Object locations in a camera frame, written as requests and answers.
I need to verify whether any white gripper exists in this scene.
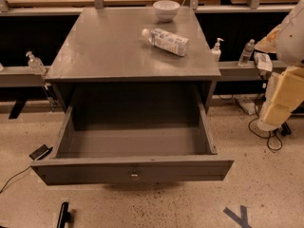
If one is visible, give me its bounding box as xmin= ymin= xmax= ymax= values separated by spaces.
xmin=257 ymin=66 xmax=304 ymax=131

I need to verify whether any clear bottle with blue label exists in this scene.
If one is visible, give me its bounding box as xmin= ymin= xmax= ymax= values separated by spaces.
xmin=142 ymin=28 xmax=189 ymax=57

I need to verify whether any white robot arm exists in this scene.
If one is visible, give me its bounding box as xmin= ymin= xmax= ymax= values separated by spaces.
xmin=257 ymin=0 xmax=304 ymax=131

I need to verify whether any clear water bottle on ledge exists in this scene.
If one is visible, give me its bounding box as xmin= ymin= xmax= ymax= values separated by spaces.
xmin=238 ymin=39 xmax=255 ymax=67

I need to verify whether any white pump dispenser bottle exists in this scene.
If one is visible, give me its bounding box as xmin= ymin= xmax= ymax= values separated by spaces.
xmin=211 ymin=38 xmax=223 ymax=62

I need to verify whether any grey open top drawer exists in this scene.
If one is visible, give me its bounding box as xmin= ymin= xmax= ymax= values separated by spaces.
xmin=30 ymin=88 xmax=235 ymax=186

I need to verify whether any clear sanitizer pump bottle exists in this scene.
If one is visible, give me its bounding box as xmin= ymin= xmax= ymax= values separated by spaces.
xmin=26 ymin=51 xmax=47 ymax=75

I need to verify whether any white paper on floor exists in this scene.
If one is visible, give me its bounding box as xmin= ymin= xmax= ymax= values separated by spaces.
xmin=237 ymin=96 xmax=257 ymax=115

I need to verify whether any white packet on ledge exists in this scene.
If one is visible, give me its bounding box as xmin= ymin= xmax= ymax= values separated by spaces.
xmin=254 ymin=52 xmax=273 ymax=72

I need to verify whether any grey ledge at right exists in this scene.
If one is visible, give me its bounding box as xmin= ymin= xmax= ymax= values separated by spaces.
xmin=218 ymin=60 xmax=288 ymax=82

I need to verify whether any grey ledge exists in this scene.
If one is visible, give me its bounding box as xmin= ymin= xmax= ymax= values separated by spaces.
xmin=0 ymin=66 xmax=45 ymax=87
xmin=218 ymin=60 xmax=288 ymax=82

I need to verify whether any blue tape cross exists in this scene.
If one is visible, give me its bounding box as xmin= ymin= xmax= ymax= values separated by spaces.
xmin=223 ymin=205 xmax=253 ymax=228

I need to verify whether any white ceramic bowl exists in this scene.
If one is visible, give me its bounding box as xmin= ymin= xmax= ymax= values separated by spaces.
xmin=153 ymin=0 xmax=180 ymax=22

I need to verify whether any grey cabinet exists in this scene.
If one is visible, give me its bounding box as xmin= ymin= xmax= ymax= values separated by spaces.
xmin=45 ymin=6 xmax=222 ymax=114

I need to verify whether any black phone on floor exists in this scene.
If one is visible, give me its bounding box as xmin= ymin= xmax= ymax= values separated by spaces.
xmin=29 ymin=144 xmax=52 ymax=161

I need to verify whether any black object at floor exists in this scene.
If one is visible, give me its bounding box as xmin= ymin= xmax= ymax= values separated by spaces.
xmin=56 ymin=201 xmax=70 ymax=228

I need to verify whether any grey ledge at left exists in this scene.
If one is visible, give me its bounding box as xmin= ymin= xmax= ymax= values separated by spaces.
xmin=0 ymin=66 xmax=45 ymax=87

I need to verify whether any black cable at right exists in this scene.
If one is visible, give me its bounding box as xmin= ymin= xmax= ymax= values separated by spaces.
xmin=247 ymin=79 xmax=284 ymax=153

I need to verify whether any black cable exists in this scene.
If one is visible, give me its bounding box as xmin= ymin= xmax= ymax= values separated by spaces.
xmin=247 ymin=79 xmax=284 ymax=153
xmin=0 ymin=165 xmax=32 ymax=194

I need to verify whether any black cable at left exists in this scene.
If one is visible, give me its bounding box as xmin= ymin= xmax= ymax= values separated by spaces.
xmin=0 ymin=165 xmax=32 ymax=194

